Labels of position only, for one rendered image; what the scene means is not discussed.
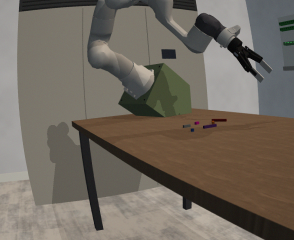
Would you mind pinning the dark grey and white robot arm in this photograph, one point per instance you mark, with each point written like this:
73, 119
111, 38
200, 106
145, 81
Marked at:
137, 79

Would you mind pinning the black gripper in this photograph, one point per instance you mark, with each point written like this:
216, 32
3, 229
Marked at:
243, 53

